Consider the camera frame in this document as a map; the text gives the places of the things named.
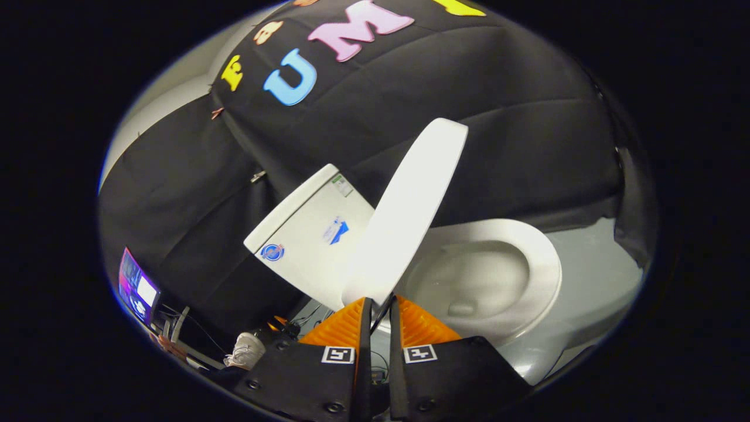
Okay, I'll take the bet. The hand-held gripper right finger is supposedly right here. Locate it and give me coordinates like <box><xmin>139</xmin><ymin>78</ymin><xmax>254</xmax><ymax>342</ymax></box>
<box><xmin>388</xmin><ymin>295</ymin><xmax>534</xmax><ymax>422</ymax></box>

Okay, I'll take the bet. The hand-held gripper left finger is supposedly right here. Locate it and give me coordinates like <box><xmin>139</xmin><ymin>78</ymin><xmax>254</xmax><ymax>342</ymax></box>
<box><xmin>231</xmin><ymin>297</ymin><xmax>374</xmax><ymax>422</ymax></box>

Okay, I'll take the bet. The white toilet lid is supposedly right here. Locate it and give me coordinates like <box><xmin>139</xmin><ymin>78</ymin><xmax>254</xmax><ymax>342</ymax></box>
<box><xmin>342</xmin><ymin>118</ymin><xmax>469</xmax><ymax>308</ymax></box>

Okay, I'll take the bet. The white toilet seat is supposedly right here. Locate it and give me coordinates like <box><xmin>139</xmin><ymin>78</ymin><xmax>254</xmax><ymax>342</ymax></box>
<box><xmin>403</xmin><ymin>219</ymin><xmax>563</xmax><ymax>348</ymax></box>

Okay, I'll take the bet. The white ceramic toilet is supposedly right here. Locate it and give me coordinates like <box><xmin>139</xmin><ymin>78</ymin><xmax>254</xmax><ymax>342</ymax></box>
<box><xmin>244</xmin><ymin>164</ymin><xmax>564</xmax><ymax>386</ymax></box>

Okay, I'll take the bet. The crumpled white cloth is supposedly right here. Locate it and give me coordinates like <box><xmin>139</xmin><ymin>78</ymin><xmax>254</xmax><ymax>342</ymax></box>
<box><xmin>224</xmin><ymin>332</ymin><xmax>267</xmax><ymax>370</ymax></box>

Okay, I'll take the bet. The lit display screen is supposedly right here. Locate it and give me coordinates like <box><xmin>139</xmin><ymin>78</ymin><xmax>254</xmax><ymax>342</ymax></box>
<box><xmin>117</xmin><ymin>247</ymin><xmax>160</xmax><ymax>326</ymax></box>

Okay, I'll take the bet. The black backdrop cloth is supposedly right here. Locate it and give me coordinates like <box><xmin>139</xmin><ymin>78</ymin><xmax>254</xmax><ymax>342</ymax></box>
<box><xmin>98</xmin><ymin>0</ymin><xmax>657</xmax><ymax>352</ymax></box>

